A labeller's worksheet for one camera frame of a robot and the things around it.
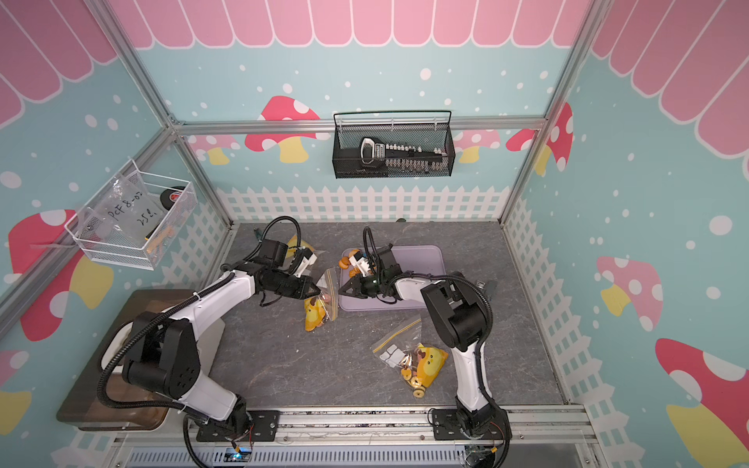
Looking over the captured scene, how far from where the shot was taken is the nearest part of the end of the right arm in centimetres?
80

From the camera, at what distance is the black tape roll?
2.65 feet

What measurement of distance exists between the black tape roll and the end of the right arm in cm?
54
